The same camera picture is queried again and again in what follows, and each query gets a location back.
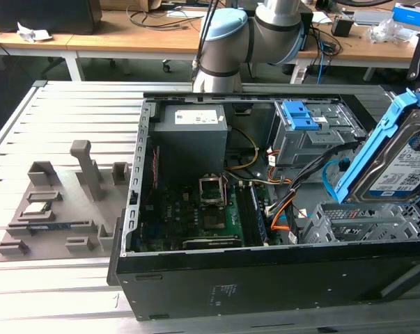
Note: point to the blue RAM stick on rack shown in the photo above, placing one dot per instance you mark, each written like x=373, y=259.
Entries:
x=49, y=227

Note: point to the grey disk bay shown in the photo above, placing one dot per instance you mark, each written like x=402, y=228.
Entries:
x=356, y=226

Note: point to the black open PC case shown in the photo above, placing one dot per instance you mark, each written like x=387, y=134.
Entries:
x=265, y=285

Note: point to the green motherboard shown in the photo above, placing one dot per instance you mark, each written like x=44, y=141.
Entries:
x=182, y=215

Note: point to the clear plastic bag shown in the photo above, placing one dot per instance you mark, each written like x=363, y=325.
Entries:
x=390, y=31

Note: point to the black graphics card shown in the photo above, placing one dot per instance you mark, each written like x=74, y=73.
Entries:
x=211, y=241

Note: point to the black RAM stick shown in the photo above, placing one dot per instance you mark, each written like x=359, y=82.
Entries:
x=248, y=215

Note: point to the CPU socket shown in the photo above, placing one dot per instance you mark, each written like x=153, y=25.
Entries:
x=211, y=189

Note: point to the grey parts rack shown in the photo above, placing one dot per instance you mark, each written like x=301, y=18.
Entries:
x=74, y=215

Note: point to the blue installed RAM stick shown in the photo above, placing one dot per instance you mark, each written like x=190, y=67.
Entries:
x=260, y=215

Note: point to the silver flat device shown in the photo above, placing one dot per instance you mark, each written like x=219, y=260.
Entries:
x=373, y=16

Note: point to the silver CPU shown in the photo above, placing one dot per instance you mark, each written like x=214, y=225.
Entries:
x=37, y=207

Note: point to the large black box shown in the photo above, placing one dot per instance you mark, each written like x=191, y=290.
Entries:
x=39, y=15

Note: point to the grey power supply unit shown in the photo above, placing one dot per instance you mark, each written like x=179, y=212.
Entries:
x=192, y=139

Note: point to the wooden desk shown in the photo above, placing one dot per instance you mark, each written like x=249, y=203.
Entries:
x=126, y=41
x=28, y=47

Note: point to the black speaker box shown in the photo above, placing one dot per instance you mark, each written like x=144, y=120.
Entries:
x=309, y=21

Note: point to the hard disk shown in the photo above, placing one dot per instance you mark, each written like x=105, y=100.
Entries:
x=387, y=163

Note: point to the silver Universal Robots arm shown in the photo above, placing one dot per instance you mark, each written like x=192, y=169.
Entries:
x=227, y=45

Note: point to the blue white carton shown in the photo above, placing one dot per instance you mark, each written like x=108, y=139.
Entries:
x=411, y=14

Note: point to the motherboard chipset chip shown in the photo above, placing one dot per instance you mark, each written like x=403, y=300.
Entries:
x=215, y=222

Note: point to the white power strip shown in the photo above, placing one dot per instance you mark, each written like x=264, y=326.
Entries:
x=298, y=74

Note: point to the grey drive cage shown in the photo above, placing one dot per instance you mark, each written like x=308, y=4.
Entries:
x=300, y=146

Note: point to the blue carrier in cage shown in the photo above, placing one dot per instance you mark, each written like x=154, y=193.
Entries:
x=296, y=115

